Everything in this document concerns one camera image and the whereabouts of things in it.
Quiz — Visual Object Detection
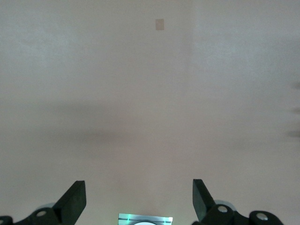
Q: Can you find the brown table cover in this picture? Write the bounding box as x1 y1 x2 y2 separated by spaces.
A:
0 0 300 225

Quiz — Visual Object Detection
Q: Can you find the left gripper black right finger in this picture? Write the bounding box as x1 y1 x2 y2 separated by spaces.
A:
192 179 285 225

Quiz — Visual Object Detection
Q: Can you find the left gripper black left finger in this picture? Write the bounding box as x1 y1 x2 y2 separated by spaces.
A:
0 180 87 225

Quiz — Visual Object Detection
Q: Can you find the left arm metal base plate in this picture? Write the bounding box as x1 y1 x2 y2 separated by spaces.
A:
118 213 174 225

